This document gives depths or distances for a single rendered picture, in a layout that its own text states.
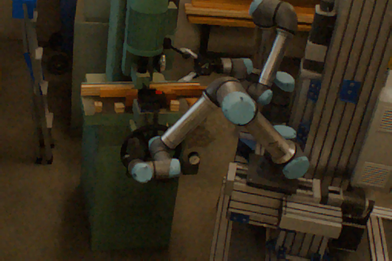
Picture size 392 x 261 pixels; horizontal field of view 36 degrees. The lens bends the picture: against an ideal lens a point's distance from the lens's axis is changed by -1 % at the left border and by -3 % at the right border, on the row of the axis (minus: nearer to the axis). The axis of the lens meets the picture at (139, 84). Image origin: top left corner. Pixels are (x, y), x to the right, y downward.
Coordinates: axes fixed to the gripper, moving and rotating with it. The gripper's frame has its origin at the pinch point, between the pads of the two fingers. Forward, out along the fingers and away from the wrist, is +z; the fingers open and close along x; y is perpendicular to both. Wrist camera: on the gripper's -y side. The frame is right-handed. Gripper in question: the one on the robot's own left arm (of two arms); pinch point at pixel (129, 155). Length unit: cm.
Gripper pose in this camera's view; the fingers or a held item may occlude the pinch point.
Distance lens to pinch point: 270.5
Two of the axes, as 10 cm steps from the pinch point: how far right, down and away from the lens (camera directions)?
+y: 0.7, 10.0, 0.5
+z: -1.6, -0.4, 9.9
